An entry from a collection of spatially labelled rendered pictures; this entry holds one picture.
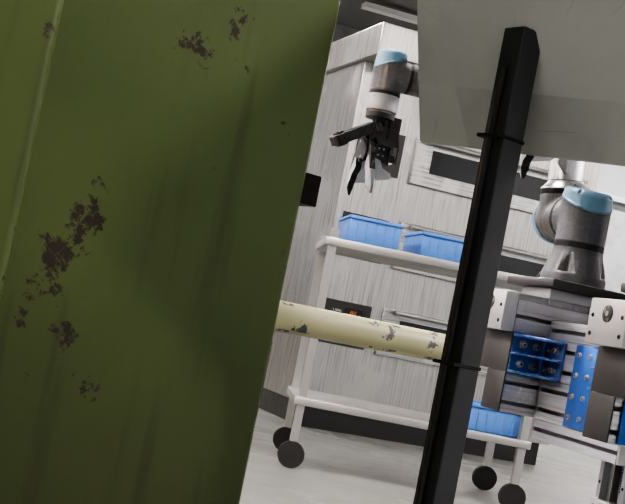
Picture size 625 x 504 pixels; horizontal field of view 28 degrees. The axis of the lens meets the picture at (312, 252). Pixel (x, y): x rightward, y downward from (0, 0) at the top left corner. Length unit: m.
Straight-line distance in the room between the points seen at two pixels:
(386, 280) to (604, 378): 4.86
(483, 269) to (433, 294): 5.67
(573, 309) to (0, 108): 1.79
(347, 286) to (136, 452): 5.60
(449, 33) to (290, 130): 0.30
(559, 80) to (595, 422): 0.88
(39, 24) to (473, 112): 0.72
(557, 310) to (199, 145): 1.42
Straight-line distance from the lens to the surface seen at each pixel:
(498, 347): 2.85
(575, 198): 2.91
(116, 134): 1.54
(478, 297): 1.71
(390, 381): 7.30
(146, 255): 1.56
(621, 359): 2.41
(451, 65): 1.83
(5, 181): 1.37
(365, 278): 7.19
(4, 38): 1.37
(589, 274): 2.88
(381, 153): 2.93
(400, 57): 2.96
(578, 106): 1.78
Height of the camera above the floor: 0.63
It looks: 3 degrees up
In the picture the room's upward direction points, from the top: 11 degrees clockwise
